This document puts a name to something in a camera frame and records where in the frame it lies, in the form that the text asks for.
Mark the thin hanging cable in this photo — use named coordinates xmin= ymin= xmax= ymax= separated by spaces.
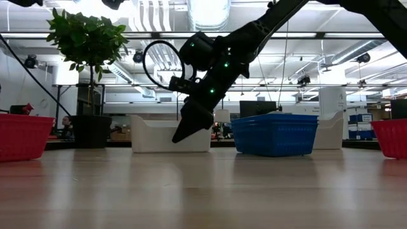
xmin=277 ymin=20 xmax=289 ymax=108

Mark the white square pillar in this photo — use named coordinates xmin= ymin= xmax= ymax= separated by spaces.
xmin=319 ymin=86 xmax=347 ymax=112

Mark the black looped camera cable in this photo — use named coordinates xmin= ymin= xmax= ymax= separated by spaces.
xmin=142 ymin=39 xmax=187 ymax=92

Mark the white lamp shade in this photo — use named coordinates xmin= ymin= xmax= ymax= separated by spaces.
xmin=214 ymin=109 xmax=231 ymax=124

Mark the red slotted plastic basket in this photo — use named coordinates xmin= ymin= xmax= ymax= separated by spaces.
xmin=371 ymin=118 xmax=407 ymax=160
xmin=0 ymin=113 xmax=56 ymax=163

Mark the black plant pot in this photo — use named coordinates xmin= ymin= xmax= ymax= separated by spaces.
xmin=70 ymin=114 xmax=113 ymax=149

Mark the brown cardboard box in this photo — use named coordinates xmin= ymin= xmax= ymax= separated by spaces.
xmin=109 ymin=125 xmax=132 ymax=141

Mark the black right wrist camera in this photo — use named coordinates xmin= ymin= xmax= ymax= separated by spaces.
xmin=168 ymin=75 xmax=200 ymax=95

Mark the black metal shelf frame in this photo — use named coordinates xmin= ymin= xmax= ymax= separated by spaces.
xmin=52 ymin=83 xmax=106 ymax=128

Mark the silver ceiling air duct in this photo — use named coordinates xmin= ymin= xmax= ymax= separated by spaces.
xmin=187 ymin=0 xmax=231 ymax=32

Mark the person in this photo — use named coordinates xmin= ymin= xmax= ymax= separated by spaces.
xmin=60 ymin=115 xmax=76 ymax=141

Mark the green leafy indoor tree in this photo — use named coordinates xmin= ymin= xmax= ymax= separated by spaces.
xmin=46 ymin=8 xmax=130 ymax=116

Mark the blue storage crate stack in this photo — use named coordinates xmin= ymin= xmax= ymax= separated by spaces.
xmin=348 ymin=113 xmax=374 ymax=141

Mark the black computer monitor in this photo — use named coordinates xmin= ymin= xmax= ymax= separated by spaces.
xmin=239 ymin=101 xmax=277 ymax=119
xmin=390 ymin=99 xmax=407 ymax=120

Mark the black ceiling spotlight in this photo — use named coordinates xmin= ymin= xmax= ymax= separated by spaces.
xmin=132 ymin=50 xmax=146 ymax=64
xmin=297 ymin=74 xmax=312 ymax=87
xmin=24 ymin=54 xmax=39 ymax=69
xmin=355 ymin=52 xmax=371 ymax=64

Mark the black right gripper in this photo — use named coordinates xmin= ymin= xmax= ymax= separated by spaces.
xmin=171 ymin=59 xmax=251 ymax=144

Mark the black diagonal cable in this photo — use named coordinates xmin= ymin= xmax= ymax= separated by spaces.
xmin=0 ymin=33 xmax=72 ymax=117

